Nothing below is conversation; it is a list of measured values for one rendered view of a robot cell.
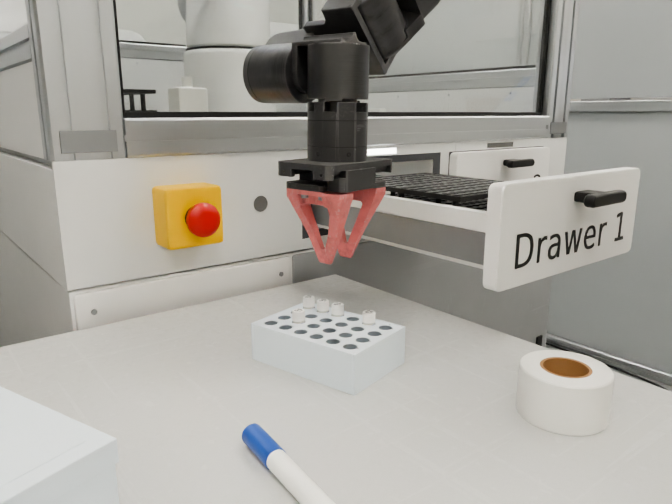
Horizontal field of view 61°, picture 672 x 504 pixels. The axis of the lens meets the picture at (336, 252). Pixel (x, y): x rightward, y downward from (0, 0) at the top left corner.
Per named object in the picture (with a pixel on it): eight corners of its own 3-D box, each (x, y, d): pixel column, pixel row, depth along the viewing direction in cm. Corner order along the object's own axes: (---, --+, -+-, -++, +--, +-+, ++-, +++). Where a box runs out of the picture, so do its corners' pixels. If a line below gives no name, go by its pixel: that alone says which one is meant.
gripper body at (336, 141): (275, 180, 53) (274, 98, 51) (342, 172, 61) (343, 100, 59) (329, 187, 49) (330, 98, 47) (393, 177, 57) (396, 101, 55)
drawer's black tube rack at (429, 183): (541, 231, 79) (545, 185, 77) (457, 250, 68) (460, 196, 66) (422, 210, 96) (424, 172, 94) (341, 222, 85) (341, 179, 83)
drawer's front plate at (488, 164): (546, 200, 118) (550, 147, 116) (454, 215, 101) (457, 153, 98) (538, 199, 120) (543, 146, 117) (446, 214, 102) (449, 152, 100)
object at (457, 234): (612, 239, 75) (617, 193, 74) (491, 272, 60) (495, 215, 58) (398, 203, 105) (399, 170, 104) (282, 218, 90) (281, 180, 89)
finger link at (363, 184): (288, 260, 57) (287, 165, 54) (333, 247, 62) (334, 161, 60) (342, 273, 53) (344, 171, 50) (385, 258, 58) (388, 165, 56)
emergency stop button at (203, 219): (223, 236, 67) (222, 202, 66) (191, 240, 64) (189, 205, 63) (212, 231, 69) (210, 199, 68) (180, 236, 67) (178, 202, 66)
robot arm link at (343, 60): (345, 27, 48) (382, 34, 52) (284, 33, 52) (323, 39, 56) (343, 111, 50) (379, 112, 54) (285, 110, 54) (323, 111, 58)
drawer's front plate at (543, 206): (630, 251, 75) (641, 167, 72) (495, 293, 58) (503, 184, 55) (617, 249, 76) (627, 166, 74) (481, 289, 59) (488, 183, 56)
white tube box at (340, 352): (404, 362, 55) (405, 326, 54) (354, 396, 49) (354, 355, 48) (306, 333, 62) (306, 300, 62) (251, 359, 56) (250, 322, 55)
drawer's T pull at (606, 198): (626, 202, 64) (628, 189, 64) (592, 209, 59) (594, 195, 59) (595, 198, 67) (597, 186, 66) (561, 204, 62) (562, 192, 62)
